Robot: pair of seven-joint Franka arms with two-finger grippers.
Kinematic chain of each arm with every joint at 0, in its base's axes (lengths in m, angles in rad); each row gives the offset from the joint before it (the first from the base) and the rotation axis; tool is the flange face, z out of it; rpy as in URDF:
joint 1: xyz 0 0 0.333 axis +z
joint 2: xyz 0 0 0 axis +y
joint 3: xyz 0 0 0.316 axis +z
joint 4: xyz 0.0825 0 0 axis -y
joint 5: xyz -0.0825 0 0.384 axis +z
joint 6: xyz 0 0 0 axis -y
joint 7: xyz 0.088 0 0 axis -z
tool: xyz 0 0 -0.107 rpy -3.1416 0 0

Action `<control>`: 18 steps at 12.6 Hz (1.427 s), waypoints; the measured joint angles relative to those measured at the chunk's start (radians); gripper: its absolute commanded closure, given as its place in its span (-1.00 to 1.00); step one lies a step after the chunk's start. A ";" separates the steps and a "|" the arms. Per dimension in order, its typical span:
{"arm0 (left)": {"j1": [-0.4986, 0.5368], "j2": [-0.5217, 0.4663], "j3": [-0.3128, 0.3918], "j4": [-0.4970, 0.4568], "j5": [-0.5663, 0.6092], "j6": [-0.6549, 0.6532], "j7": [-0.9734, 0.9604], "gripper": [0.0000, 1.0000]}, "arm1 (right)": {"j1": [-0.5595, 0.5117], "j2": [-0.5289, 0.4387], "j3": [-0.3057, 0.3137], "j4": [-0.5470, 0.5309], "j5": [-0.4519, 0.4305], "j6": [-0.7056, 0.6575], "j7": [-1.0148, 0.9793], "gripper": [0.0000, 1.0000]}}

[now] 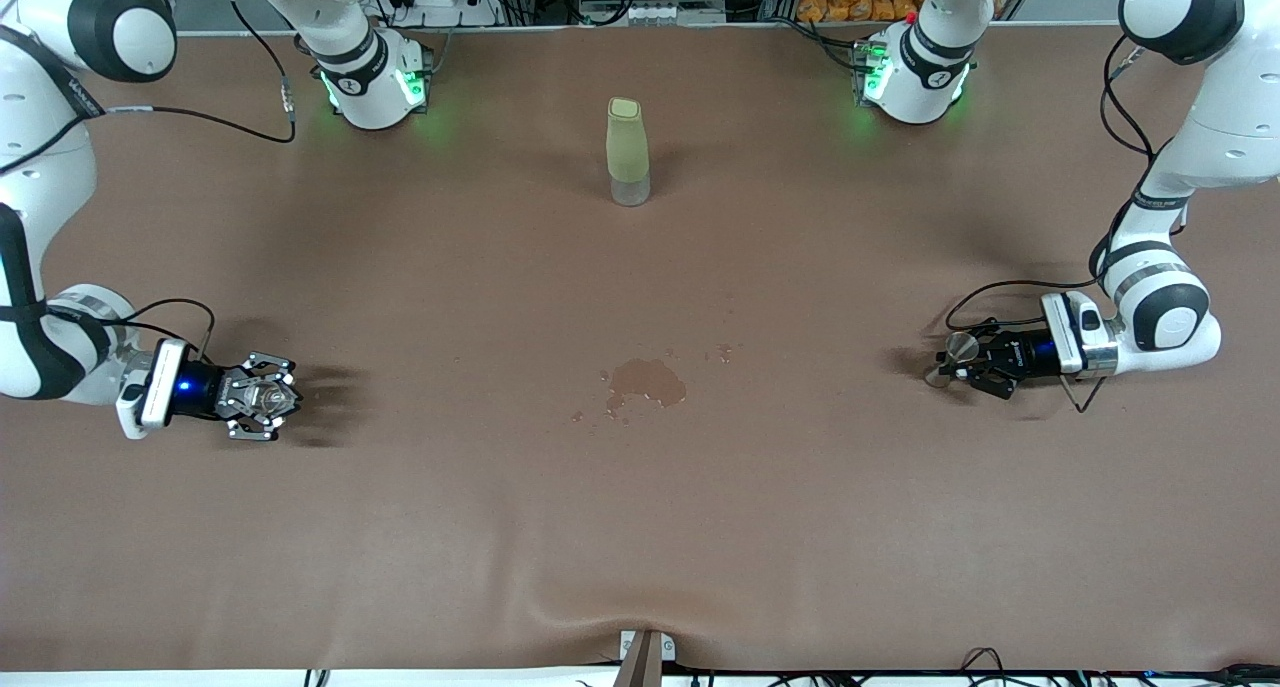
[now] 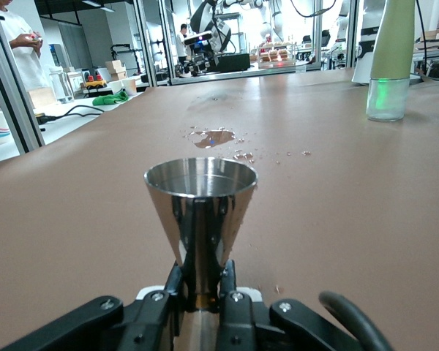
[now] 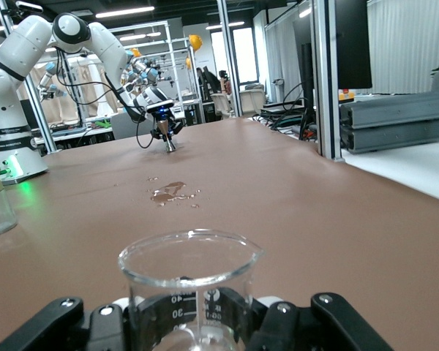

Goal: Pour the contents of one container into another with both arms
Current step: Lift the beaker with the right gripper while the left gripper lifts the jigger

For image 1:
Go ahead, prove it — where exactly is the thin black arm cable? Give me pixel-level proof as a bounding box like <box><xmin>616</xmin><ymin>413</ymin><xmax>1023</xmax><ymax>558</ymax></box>
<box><xmin>0</xmin><ymin>0</ymin><xmax>298</xmax><ymax>176</ymax></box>
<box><xmin>1098</xmin><ymin>35</ymin><xmax>1186</xmax><ymax>238</ymax></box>

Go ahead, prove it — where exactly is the clear glass beaker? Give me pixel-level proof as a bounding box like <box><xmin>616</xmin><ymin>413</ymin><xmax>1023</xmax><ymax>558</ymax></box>
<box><xmin>243</xmin><ymin>379</ymin><xmax>291</xmax><ymax>418</ymax></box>

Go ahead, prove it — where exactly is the brown wooden post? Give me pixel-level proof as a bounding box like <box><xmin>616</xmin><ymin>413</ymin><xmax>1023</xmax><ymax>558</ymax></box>
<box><xmin>612</xmin><ymin>631</ymin><xmax>665</xmax><ymax>687</ymax></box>

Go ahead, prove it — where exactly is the white mounting plate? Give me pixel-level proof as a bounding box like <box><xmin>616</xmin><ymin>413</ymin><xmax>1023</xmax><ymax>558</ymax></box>
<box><xmin>620</xmin><ymin>630</ymin><xmax>677</xmax><ymax>663</ymax></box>

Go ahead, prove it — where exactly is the black cable with metal plug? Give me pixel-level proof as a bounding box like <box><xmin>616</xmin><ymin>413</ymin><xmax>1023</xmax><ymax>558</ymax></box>
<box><xmin>945</xmin><ymin>280</ymin><xmax>1111</xmax><ymax>415</ymax></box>
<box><xmin>98</xmin><ymin>299</ymin><xmax>217</xmax><ymax>363</ymax></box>

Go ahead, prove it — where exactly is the brown liquid spill puddle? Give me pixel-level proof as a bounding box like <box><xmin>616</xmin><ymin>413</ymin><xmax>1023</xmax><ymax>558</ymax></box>
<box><xmin>598</xmin><ymin>357</ymin><xmax>689</xmax><ymax>418</ymax></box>

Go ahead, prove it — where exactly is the brown table cover sheet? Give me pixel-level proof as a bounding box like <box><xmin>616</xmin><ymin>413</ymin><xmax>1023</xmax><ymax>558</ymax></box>
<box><xmin>0</xmin><ymin>22</ymin><xmax>1280</xmax><ymax>673</ymax></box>

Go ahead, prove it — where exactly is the steel hourglass measuring jigger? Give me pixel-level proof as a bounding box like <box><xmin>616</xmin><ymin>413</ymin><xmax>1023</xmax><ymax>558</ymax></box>
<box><xmin>925</xmin><ymin>332</ymin><xmax>981</xmax><ymax>388</ymax></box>

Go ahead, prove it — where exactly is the pale green bottle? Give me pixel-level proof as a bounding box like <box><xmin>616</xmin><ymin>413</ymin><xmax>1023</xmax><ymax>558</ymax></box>
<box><xmin>606</xmin><ymin>97</ymin><xmax>652</xmax><ymax>208</ymax></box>

